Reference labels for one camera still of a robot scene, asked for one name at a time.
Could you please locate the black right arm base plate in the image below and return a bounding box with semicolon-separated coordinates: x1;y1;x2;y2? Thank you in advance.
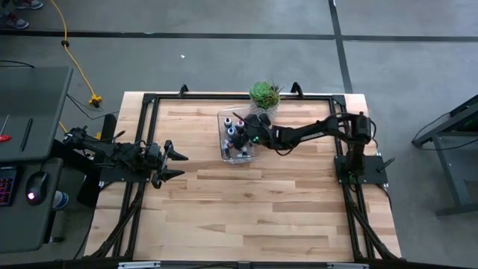
334;155;396;187

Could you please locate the white and blue bottle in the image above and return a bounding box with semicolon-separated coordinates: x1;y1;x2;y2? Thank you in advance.
52;190;70;210

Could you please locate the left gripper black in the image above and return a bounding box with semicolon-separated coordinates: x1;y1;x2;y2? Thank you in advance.
143;140;190;190

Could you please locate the black computer mouse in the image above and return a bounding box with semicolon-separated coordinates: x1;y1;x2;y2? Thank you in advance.
25;171;49;205

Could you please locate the black power cable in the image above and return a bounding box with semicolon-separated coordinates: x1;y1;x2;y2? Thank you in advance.
66;93;120;121

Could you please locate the red-handled screwdriver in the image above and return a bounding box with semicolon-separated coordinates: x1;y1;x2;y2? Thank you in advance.
0;114;12;143

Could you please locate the black metal side table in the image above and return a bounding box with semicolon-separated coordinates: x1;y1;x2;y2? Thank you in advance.
412;93;478;218

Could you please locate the silver metal bracket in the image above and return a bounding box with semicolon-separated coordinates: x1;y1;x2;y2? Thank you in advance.
327;262;370;269
118;261;161;269

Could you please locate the yellow extension cable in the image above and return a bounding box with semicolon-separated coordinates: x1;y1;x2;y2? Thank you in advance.
49;0;104;139

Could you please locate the black pen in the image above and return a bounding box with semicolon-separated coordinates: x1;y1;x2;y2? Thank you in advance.
20;117;34;152

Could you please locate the clear plastic container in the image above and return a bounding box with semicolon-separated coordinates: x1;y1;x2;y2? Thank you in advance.
217;107;261;165

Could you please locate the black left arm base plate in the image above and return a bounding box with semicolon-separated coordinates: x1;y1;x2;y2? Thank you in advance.
97;164;151;185

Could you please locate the dark grey keyboard shelf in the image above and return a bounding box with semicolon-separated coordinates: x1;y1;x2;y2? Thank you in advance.
0;157;64;254

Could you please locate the thin black floor cable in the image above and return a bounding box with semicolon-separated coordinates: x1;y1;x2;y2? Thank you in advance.
0;59;37;69

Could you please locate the dark grey desk top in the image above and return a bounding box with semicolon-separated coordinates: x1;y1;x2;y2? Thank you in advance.
0;66;74;162

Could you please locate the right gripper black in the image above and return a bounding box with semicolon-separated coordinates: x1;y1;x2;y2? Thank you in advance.
232;113;277;155

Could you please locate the person's shoe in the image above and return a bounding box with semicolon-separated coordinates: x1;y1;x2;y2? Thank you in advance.
5;13;30;30
16;0;44;10

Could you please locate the long black floor cable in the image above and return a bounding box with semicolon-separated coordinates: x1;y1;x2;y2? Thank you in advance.
412;111;478;152

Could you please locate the succulent in patterned pot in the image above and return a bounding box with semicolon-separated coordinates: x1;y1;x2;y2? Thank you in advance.
249;81;282;120

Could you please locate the backlit black keyboard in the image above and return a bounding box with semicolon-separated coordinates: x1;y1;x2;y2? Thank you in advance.
0;167;18;207

